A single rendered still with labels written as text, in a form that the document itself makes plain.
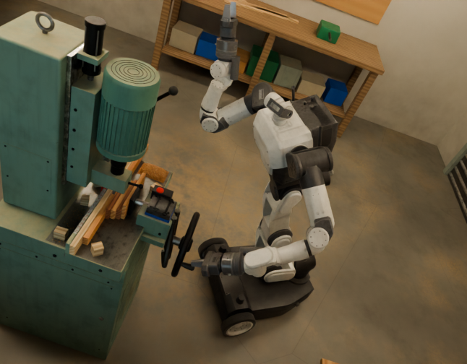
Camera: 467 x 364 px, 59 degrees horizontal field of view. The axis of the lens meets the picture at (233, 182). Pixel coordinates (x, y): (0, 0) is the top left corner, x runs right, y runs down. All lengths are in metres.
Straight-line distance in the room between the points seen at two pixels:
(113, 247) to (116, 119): 0.49
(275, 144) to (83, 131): 0.70
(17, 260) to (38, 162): 0.48
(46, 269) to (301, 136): 1.16
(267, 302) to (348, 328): 0.65
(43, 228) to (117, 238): 0.31
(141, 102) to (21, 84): 0.37
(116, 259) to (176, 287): 1.10
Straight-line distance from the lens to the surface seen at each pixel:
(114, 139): 1.42
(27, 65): 1.41
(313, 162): 1.55
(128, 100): 1.32
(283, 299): 2.61
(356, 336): 2.96
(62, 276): 1.86
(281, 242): 2.20
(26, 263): 1.90
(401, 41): 4.90
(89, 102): 1.41
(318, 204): 1.54
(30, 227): 1.78
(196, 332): 2.51
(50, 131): 1.50
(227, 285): 2.49
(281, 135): 1.64
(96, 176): 1.64
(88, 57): 1.37
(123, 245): 1.61
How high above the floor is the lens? 2.18
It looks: 40 degrees down
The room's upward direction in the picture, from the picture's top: 23 degrees clockwise
